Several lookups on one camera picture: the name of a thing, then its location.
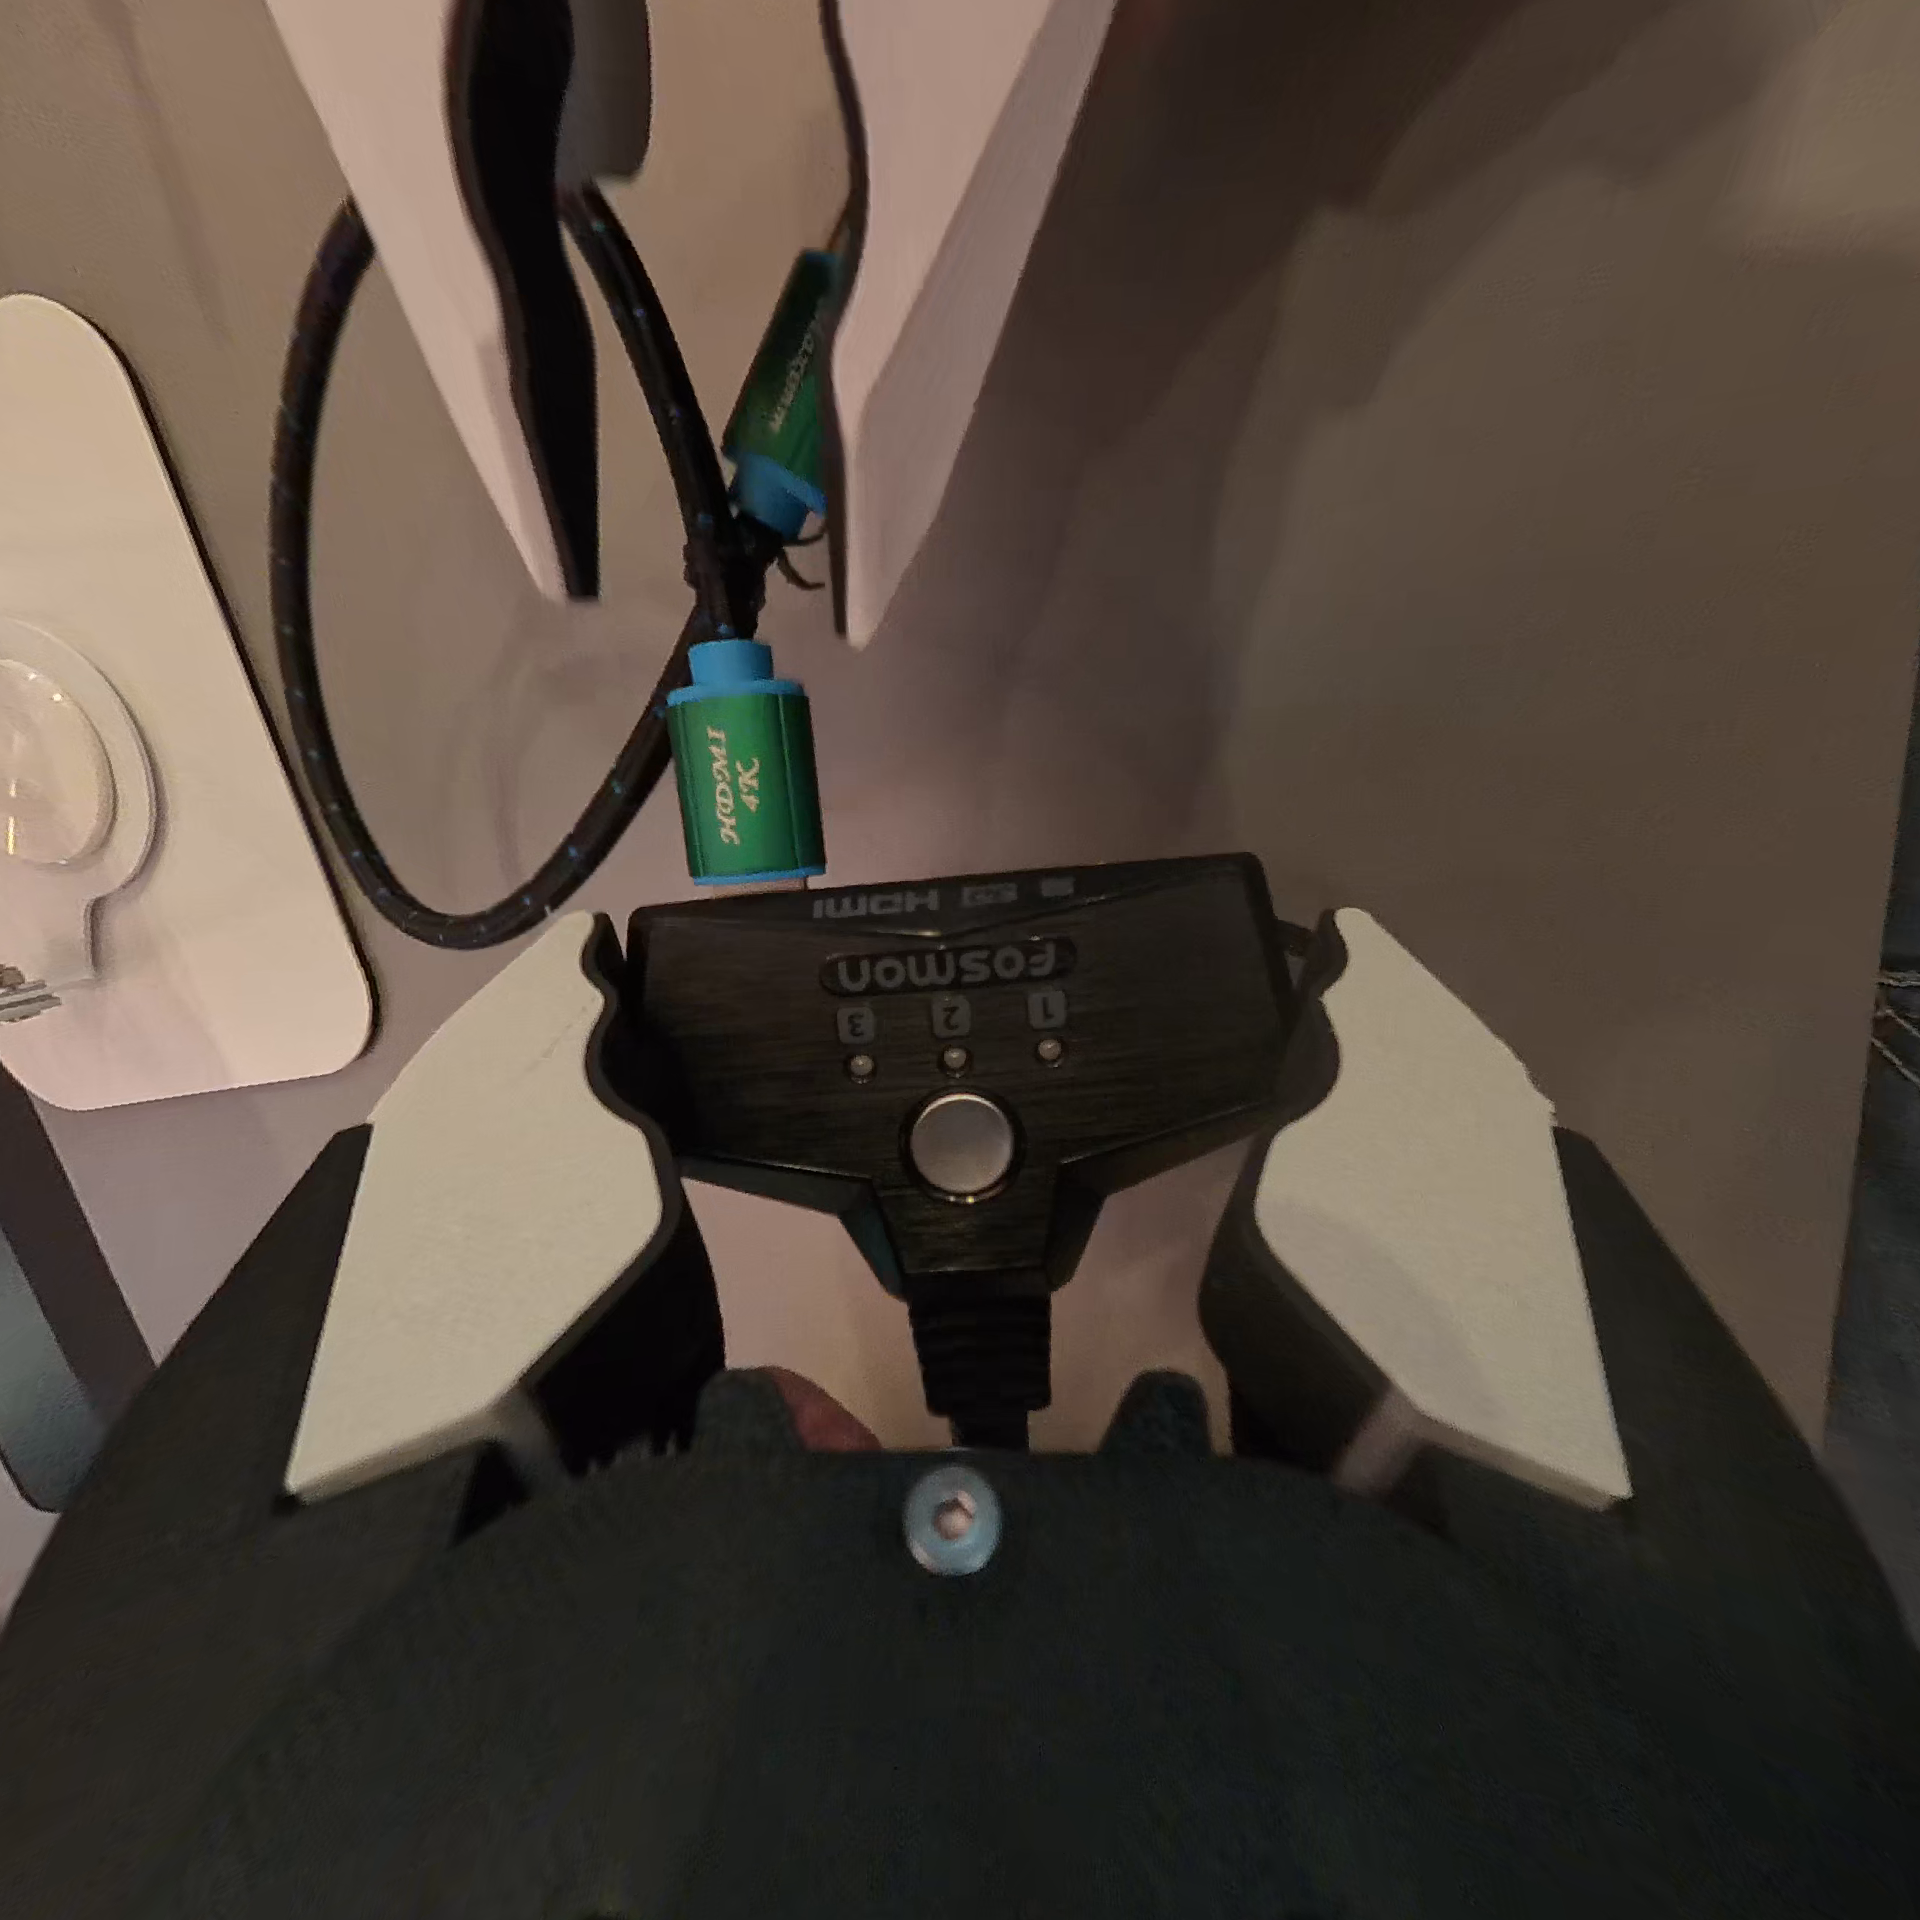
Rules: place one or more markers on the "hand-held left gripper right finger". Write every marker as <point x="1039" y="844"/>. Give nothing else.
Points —
<point x="1425" y="1199"/>

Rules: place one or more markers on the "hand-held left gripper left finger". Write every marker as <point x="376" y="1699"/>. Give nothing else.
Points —
<point x="495" y="1199"/>

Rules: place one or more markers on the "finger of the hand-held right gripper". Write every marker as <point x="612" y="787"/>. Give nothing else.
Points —
<point x="975" y="225"/>
<point x="404" y="178"/>

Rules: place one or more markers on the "silver HDMI splitter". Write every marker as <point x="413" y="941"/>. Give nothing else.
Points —
<point x="750" y="1052"/>

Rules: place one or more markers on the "person's left hand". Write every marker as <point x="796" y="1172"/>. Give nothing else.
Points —
<point x="817" y="1414"/>

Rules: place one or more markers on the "person's jeans leg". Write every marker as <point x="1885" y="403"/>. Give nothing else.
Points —
<point x="1883" y="1123"/>

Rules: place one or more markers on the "white folding stand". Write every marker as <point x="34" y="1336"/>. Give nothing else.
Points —
<point x="223" y="675"/>

